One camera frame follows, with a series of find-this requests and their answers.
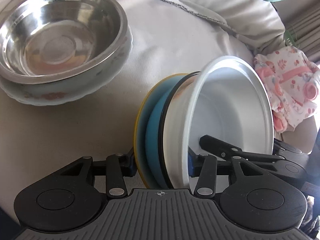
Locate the blue enamel bowl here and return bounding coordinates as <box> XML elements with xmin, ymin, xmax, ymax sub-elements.
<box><xmin>145</xmin><ymin>72</ymin><xmax>198</xmax><ymax>189</ymax></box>

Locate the pink floral baby cloth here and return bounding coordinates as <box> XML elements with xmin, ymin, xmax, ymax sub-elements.
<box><xmin>253</xmin><ymin>46</ymin><xmax>319</xmax><ymax>133</ymax></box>

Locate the white bowl yellow rim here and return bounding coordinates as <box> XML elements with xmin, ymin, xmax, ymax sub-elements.
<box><xmin>133</xmin><ymin>73</ymin><xmax>188</xmax><ymax>189</ymax></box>

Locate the white floral plate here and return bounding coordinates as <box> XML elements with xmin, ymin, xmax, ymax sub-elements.
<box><xmin>1</xmin><ymin>28</ymin><xmax>133</xmax><ymax>106</ymax></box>

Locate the grey curtain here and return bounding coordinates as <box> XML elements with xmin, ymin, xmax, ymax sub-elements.
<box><xmin>284</xmin><ymin>9</ymin><xmax>320</xmax><ymax>65</ymax></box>

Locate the grey sofa blanket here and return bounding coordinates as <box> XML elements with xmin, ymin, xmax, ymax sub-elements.
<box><xmin>1</xmin><ymin>0</ymin><xmax>285</xmax><ymax>217</ymax></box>

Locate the stainless steel bowl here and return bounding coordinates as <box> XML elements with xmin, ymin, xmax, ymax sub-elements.
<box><xmin>1</xmin><ymin>0</ymin><xmax>129</xmax><ymax>85</ymax></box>

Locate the white paper cup bowl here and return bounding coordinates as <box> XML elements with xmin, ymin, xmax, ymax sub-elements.
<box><xmin>162</xmin><ymin>55</ymin><xmax>275</xmax><ymax>189</ymax></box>

